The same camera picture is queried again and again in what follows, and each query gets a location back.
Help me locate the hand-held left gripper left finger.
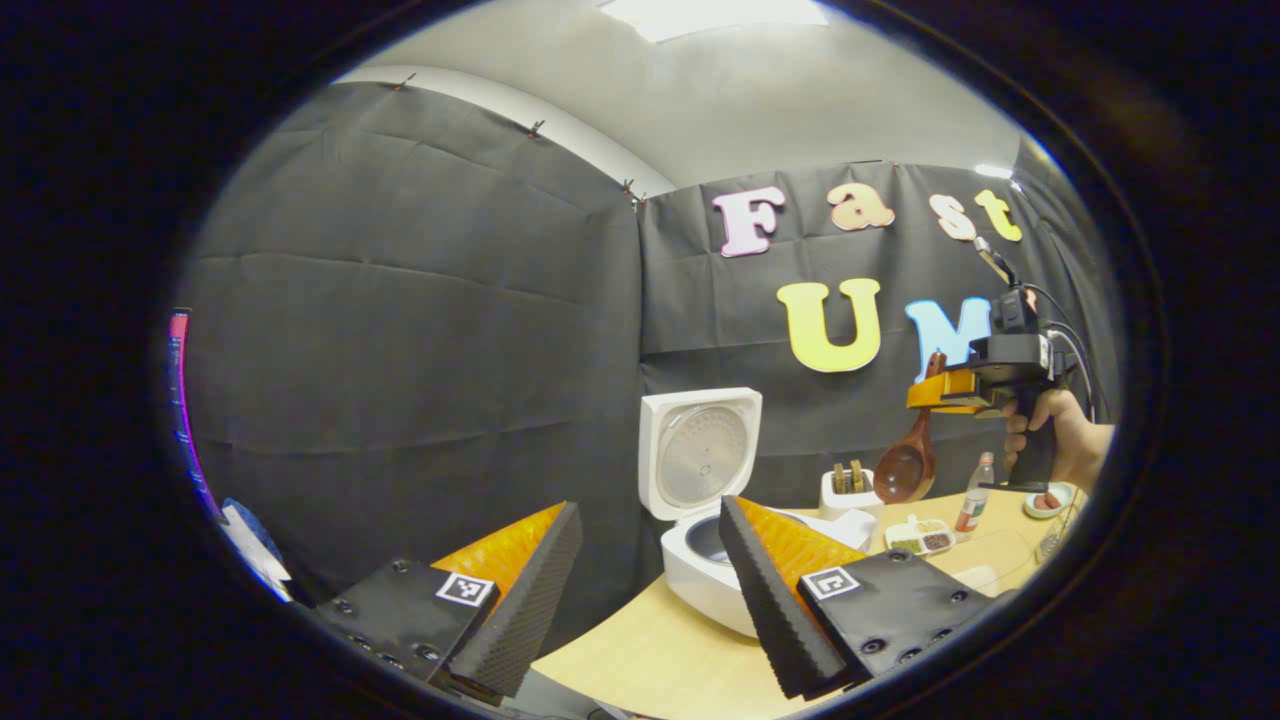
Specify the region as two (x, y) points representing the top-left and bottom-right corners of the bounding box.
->
(310, 502), (583, 699)

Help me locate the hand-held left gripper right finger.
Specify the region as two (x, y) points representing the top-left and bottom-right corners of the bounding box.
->
(718, 495), (1001, 699)

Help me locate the wooden spoon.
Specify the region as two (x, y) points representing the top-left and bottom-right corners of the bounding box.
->
(872, 351), (949, 506)

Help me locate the white rice cooker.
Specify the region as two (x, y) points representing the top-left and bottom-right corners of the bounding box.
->
(640, 387), (879, 641)

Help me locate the clear bottle with red label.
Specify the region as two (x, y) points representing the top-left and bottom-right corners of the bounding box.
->
(954, 451), (997, 534)

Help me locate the white toaster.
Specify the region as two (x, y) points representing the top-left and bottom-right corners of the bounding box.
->
(819, 467), (887, 522)

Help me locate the white divided bean dish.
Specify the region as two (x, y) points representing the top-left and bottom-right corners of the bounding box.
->
(884, 514), (957, 557)

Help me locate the green plate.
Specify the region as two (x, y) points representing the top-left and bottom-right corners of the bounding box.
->
(1022, 482), (1077, 520)

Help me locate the blue white object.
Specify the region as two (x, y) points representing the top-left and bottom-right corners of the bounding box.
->
(219, 497), (293, 603)

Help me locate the black backdrop cloth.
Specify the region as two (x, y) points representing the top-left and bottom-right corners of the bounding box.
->
(175, 80), (1121, 601)

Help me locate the large ceiling light panel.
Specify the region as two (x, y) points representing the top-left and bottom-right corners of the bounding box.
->
(598, 0), (831, 44)

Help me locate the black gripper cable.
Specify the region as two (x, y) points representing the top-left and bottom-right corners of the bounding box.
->
(1028, 284), (1103, 423)

